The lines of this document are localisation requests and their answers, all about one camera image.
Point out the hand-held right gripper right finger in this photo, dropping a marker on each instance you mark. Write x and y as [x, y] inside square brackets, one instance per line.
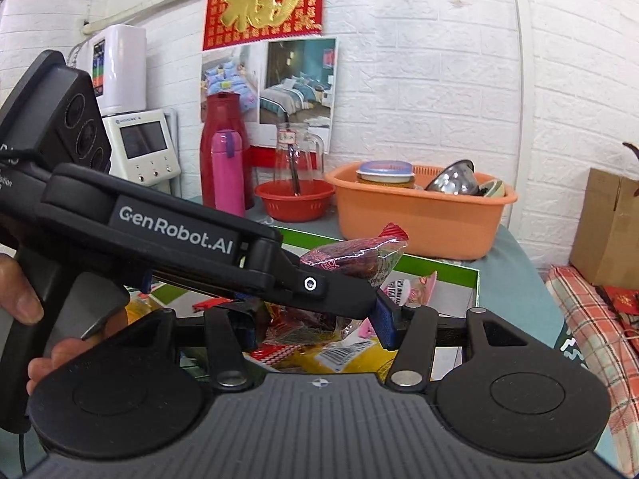
[387, 324]

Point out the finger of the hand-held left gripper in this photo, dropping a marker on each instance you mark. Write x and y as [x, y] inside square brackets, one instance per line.
[319, 284]
[209, 289]

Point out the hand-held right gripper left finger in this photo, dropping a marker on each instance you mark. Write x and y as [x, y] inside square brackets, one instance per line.
[222, 344]

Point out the white snack packet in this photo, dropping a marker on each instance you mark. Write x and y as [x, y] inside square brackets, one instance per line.
[402, 287]

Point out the dark red clear snack packet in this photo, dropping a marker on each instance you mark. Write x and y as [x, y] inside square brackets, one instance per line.
[349, 257]

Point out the pink clear snack packet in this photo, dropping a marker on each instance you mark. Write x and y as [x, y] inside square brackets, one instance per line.
[428, 287]

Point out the large yellow snack packet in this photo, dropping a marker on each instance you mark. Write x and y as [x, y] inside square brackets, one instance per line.
[309, 362]

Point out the green cardboard box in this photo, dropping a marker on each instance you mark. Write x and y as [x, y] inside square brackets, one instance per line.
[449, 265]

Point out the person's left hand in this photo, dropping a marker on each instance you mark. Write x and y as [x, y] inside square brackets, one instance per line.
[22, 294]

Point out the white machine with screen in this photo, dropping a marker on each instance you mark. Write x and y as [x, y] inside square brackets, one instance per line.
[145, 154]

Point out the red plastic basket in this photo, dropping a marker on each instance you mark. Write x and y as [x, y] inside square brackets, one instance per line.
[294, 207]

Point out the pink thermos bottle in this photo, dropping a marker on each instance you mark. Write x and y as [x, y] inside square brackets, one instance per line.
[227, 179]

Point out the orange plastic basin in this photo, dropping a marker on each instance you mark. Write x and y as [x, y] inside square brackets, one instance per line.
[424, 224]

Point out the red thermos jug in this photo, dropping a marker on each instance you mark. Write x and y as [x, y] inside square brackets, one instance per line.
[214, 114]

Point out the blue lidded container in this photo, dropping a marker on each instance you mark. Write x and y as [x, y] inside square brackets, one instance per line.
[384, 169]

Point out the teal printed tablecloth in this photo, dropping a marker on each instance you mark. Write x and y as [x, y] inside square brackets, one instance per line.
[524, 289]

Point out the white water purifier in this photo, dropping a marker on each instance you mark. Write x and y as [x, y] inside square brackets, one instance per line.
[125, 70]

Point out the steel bowl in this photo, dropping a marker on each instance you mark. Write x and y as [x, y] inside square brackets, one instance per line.
[452, 179]

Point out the green ceramic bowl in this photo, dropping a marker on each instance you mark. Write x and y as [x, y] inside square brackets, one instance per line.
[493, 188]

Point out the plaid cloth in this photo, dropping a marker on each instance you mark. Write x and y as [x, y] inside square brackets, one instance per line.
[584, 319]

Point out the brown cardboard box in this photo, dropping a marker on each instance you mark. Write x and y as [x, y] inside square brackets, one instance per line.
[604, 229]

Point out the red envelope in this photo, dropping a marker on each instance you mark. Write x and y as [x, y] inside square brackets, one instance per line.
[624, 304]

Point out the dark leafy plant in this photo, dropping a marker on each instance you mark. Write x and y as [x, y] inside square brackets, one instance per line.
[633, 148]

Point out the red wall calendar poster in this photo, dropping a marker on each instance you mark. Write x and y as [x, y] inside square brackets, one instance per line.
[294, 85]

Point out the white wall conduit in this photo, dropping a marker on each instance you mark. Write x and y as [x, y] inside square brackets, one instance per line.
[521, 110]

